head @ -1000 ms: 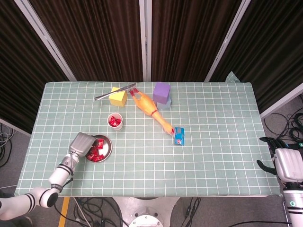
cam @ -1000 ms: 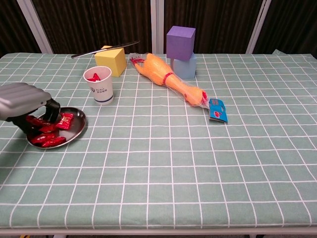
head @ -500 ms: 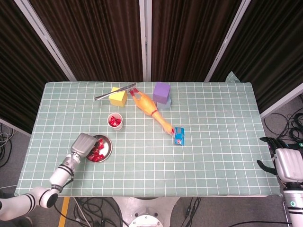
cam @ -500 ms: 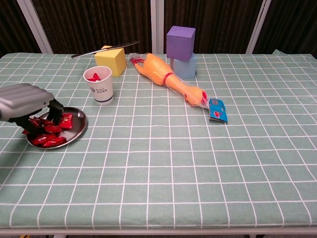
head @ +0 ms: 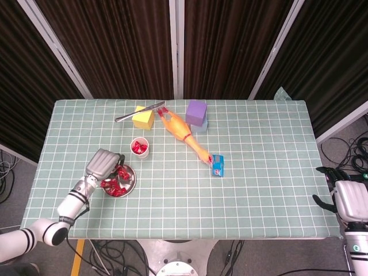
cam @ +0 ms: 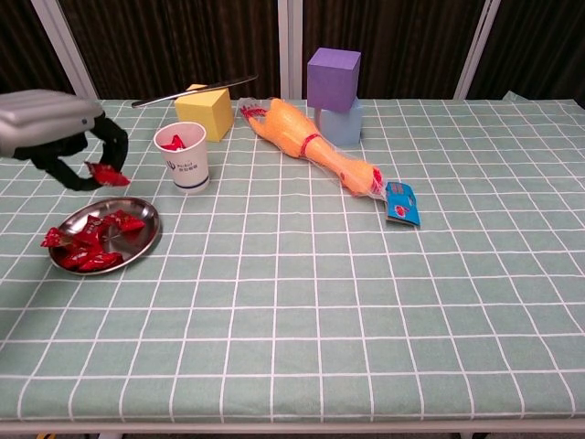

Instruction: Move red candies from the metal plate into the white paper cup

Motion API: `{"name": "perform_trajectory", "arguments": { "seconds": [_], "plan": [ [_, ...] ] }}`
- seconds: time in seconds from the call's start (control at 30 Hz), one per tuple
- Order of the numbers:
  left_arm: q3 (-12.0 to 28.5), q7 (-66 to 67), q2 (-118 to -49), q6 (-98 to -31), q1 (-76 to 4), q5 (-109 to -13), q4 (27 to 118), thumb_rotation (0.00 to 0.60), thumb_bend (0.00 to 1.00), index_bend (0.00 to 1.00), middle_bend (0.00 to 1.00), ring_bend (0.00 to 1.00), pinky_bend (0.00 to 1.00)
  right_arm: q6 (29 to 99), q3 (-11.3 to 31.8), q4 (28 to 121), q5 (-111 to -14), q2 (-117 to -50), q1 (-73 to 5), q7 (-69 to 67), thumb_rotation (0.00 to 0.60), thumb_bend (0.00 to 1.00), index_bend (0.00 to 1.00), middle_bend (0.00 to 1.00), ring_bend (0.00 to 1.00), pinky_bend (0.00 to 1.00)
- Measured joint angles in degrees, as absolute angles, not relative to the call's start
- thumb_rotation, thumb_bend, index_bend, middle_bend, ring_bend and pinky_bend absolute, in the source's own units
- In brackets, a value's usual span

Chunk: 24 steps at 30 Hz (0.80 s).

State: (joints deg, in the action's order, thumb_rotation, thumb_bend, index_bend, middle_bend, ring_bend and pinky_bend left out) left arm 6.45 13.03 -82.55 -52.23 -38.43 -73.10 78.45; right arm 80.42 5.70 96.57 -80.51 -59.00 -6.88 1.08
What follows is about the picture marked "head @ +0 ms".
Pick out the purple foam cube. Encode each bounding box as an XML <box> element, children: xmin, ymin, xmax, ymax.
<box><xmin>185</xmin><ymin>99</ymin><xmax>208</xmax><ymax>127</ymax></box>

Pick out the silver table knife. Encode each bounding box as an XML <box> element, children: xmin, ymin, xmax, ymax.
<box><xmin>114</xmin><ymin>101</ymin><xmax>166</xmax><ymax>123</ymax></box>

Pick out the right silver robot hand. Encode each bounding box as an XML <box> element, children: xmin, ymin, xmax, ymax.
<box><xmin>312</xmin><ymin>166</ymin><xmax>368</xmax><ymax>223</ymax></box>

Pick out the dark brown partition panel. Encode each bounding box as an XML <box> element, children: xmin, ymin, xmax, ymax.
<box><xmin>34</xmin><ymin>0</ymin><xmax>178</xmax><ymax>100</ymax></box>
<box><xmin>248</xmin><ymin>0</ymin><xmax>368</xmax><ymax>144</ymax></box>
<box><xmin>0</xmin><ymin>0</ymin><xmax>94</xmax><ymax>167</ymax></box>
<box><xmin>177</xmin><ymin>0</ymin><xmax>305</xmax><ymax>100</ymax></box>

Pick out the light blue foam cube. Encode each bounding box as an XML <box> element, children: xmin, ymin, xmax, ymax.
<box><xmin>190</xmin><ymin>119</ymin><xmax>209</xmax><ymax>135</ymax></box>

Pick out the green checkered tablecloth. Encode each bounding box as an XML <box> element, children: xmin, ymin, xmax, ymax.
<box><xmin>20</xmin><ymin>86</ymin><xmax>343</xmax><ymax>240</ymax></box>

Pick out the black floor cable bundle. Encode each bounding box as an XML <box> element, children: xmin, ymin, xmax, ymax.
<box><xmin>0</xmin><ymin>149</ymin><xmax>20</xmax><ymax>204</ymax></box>
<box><xmin>66</xmin><ymin>238</ymin><xmax>245</xmax><ymax>276</ymax></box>
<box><xmin>320</xmin><ymin>131</ymin><xmax>368</xmax><ymax>173</ymax></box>

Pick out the yellow rubber chicken toy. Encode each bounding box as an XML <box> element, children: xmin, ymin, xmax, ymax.
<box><xmin>157</xmin><ymin>106</ymin><xmax>215</xmax><ymax>165</ymax></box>

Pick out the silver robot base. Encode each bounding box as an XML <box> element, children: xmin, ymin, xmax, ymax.
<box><xmin>137</xmin><ymin>239</ymin><xmax>219</xmax><ymax>276</ymax></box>

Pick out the yellow floor tape strip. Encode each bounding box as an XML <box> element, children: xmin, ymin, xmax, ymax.
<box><xmin>71</xmin><ymin>239</ymin><xmax>86</xmax><ymax>276</ymax></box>

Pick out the black device with green sticker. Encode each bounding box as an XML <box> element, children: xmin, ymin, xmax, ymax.
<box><xmin>347</xmin><ymin>171</ymin><xmax>368</xmax><ymax>183</ymax></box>

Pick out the blue printed card packet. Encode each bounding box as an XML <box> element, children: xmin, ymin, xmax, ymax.
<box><xmin>211</xmin><ymin>154</ymin><xmax>225</xmax><ymax>177</ymax></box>

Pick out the white paper cup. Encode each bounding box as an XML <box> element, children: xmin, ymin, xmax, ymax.
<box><xmin>130</xmin><ymin>137</ymin><xmax>151</xmax><ymax>160</ymax></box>

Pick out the yellow foam cube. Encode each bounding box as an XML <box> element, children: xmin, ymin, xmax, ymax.
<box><xmin>132</xmin><ymin>105</ymin><xmax>155</xmax><ymax>132</ymax></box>

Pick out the metal bowl of red candies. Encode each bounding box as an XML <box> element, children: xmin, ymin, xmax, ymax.
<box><xmin>102</xmin><ymin>164</ymin><xmax>137</xmax><ymax>198</ymax></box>

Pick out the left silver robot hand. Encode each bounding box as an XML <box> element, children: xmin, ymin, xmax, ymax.
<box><xmin>85</xmin><ymin>148</ymin><xmax>126</xmax><ymax>181</ymax></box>

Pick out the red object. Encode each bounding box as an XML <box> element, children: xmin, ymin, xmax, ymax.
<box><xmin>132</xmin><ymin>140</ymin><xmax>147</xmax><ymax>154</ymax></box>

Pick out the red candy heap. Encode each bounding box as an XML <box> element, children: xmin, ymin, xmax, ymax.
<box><xmin>100</xmin><ymin>168</ymin><xmax>130</xmax><ymax>197</ymax></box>

